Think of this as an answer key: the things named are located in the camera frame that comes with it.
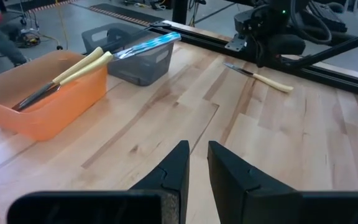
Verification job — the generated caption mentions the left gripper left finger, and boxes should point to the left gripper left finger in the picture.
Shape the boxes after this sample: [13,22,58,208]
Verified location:
[6,139,191,224]

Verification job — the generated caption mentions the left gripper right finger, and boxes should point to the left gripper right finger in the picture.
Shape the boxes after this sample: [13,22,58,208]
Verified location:
[207,140,358,224]

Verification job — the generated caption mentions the orange plastic bin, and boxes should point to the orange plastic bin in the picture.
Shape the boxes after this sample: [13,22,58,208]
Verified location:
[0,49,109,142]

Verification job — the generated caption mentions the grey plastic bin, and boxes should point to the grey plastic bin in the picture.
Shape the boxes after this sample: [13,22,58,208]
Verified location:
[81,22,175,87]

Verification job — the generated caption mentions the black stand beam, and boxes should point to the black stand beam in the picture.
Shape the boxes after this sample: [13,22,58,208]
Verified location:
[286,29,358,71]

